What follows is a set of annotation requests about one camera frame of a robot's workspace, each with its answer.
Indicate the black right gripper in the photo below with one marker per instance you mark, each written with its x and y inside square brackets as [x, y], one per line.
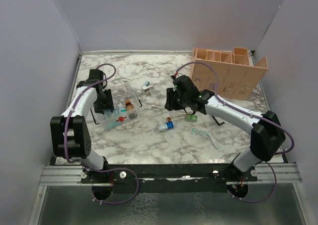
[170, 105]

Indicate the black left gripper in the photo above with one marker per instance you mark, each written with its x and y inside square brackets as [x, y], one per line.
[108, 105]

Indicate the white bottle green label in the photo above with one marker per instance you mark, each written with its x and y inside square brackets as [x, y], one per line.
[122, 110]

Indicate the green medicine box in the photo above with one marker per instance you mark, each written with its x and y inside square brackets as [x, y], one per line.
[191, 118]

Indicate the brown bottle orange cap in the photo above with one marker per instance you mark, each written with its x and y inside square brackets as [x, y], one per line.
[130, 109]

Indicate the clear bandage packet teal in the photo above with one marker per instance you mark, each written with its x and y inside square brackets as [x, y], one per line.
[208, 135]

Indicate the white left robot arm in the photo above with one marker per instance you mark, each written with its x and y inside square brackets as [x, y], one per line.
[69, 132]

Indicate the clear plastic kit box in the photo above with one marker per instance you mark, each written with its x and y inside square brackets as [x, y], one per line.
[117, 106]

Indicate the clear plastic kit lid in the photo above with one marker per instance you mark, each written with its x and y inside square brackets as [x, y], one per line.
[217, 120]

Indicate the white blue nail clipper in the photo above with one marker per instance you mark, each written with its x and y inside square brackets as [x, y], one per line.
[146, 86]

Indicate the peach plastic organizer basket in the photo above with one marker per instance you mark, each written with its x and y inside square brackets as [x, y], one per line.
[230, 72]

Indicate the black mounting rail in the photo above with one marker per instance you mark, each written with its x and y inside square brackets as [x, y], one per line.
[167, 178]

